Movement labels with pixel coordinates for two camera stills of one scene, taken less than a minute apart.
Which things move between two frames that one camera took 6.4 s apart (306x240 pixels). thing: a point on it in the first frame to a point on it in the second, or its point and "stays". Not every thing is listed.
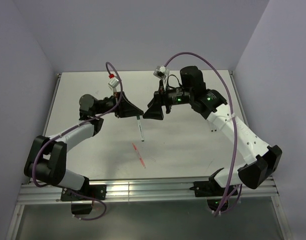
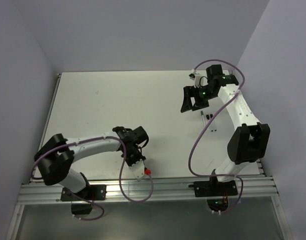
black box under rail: x=81 y=208 stays
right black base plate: x=211 y=188 stays
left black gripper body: x=110 y=103 to x=133 y=155
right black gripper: x=160 y=97 to x=190 y=91
